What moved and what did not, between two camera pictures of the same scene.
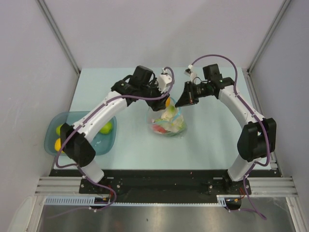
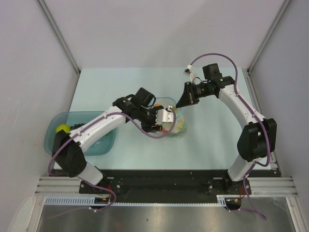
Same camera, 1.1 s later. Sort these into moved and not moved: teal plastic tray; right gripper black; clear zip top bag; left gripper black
Moved: left gripper black
Not moved: right gripper black; clear zip top bag; teal plastic tray
